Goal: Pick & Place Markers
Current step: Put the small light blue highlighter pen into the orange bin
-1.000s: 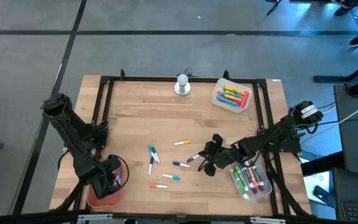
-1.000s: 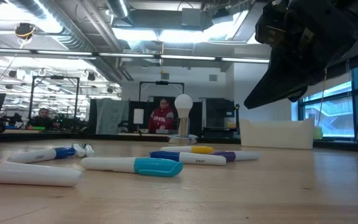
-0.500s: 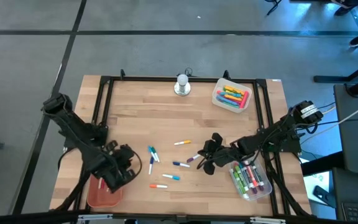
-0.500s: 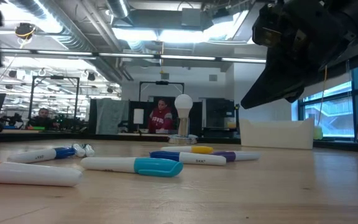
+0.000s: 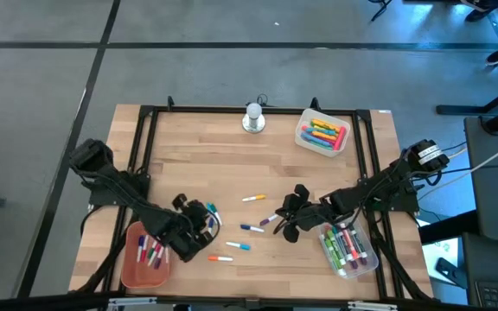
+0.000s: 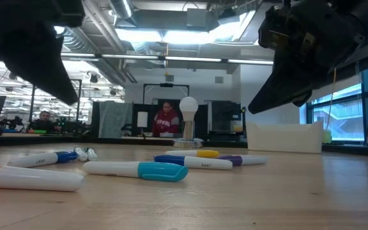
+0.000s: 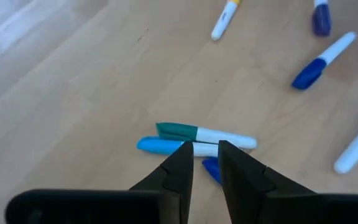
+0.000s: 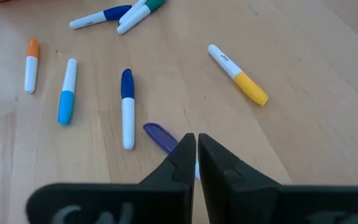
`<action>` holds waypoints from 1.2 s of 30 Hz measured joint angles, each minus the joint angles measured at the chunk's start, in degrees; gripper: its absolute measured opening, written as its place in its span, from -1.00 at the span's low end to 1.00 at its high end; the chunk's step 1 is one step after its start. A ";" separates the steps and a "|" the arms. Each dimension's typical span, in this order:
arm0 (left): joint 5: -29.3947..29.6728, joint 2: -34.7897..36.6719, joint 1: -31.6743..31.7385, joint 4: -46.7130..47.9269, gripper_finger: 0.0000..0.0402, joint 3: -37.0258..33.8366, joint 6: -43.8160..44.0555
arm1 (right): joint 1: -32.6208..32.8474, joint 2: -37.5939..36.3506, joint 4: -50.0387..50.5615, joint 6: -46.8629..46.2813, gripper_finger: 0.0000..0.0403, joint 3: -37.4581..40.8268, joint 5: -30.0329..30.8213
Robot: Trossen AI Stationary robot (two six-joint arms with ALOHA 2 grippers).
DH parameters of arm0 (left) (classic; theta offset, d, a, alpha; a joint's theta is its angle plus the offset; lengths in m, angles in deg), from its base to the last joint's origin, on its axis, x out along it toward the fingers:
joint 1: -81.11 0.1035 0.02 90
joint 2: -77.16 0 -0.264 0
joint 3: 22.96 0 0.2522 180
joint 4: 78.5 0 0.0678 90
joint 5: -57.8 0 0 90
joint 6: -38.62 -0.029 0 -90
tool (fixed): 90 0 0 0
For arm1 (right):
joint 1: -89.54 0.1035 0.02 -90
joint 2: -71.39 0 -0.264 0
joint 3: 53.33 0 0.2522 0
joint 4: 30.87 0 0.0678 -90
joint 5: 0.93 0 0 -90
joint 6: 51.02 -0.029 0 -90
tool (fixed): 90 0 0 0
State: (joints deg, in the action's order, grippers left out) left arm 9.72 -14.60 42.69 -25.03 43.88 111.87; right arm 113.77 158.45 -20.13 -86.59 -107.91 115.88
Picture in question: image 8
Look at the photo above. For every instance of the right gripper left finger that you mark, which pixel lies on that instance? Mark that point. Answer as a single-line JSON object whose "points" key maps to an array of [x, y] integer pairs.
{"points": [[154, 196]]}

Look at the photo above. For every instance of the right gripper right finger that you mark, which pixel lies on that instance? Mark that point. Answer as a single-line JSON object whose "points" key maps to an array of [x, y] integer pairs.
{"points": [[244, 199]]}

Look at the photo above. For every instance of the purple cap fine marker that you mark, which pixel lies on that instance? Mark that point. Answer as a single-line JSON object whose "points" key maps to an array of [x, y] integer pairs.
{"points": [[160, 137]]}

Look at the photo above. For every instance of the yellow cap fine marker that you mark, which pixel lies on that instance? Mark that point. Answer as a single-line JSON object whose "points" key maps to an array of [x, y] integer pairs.
{"points": [[238, 74]]}

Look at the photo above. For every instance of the light blue cap fine marker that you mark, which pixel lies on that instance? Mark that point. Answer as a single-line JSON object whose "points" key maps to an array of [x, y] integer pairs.
{"points": [[67, 93]]}

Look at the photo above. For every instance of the orange cap fine marker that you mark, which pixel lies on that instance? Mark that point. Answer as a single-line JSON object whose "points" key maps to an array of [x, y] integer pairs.
{"points": [[31, 65]]}

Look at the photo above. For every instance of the green cap fine marker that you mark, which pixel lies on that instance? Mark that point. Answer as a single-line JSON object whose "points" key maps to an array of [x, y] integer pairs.
{"points": [[135, 17]]}

